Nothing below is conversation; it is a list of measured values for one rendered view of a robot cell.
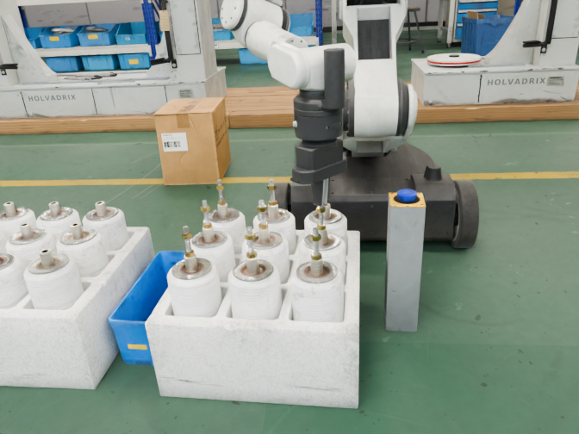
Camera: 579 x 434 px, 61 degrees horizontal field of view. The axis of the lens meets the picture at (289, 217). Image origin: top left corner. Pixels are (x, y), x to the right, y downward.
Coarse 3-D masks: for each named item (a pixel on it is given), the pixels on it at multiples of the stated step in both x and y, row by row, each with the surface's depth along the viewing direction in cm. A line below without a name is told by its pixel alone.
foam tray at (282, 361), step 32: (352, 256) 107; (224, 288) 99; (288, 288) 97; (352, 288) 96; (160, 320) 90; (192, 320) 89; (224, 320) 89; (256, 320) 88; (288, 320) 88; (352, 320) 87; (160, 352) 92; (192, 352) 91; (224, 352) 90; (256, 352) 89; (288, 352) 88; (320, 352) 87; (352, 352) 86; (160, 384) 95; (192, 384) 94; (224, 384) 93; (256, 384) 92; (288, 384) 91; (320, 384) 90; (352, 384) 89
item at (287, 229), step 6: (258, 222) 109; (282, 222) 108; (288, 222) 109; (294, 222) 111; (270, 228) 107; (276, 228) 107; (282, 228) 108; (288, 228) 109; (294, 228) 111; (282, 234) 108; (288, 234) 109; (294, 234) 112; (288, 240) 110; (294, 240) 112; (288, 246) 110; (294, 246) 113; (294, 252) 113
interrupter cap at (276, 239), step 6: (270, 234) 103; (276, 234) 102; (246, 240) 100; (258, 240) 101; (270, 240) 101; (276, 240) 100; (282, 240) 100; (258, 246) 98; (264, 246) 98; (270, 246) 98; (276, 246) 98
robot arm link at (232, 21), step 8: (224, 0) 99; (232, 0) 97; (240, 0) 95; (272, 0) 102; (280, 0) 104; (224, 8) 99; (232, 8) 97; (240, 8) 95; (224, 16) 99; (232, 16) 96; (240, 16) 96; (288, 16) 102; (224, 24) 99; (232, 24) 97; (240, 24) 97; (288, 24) 102
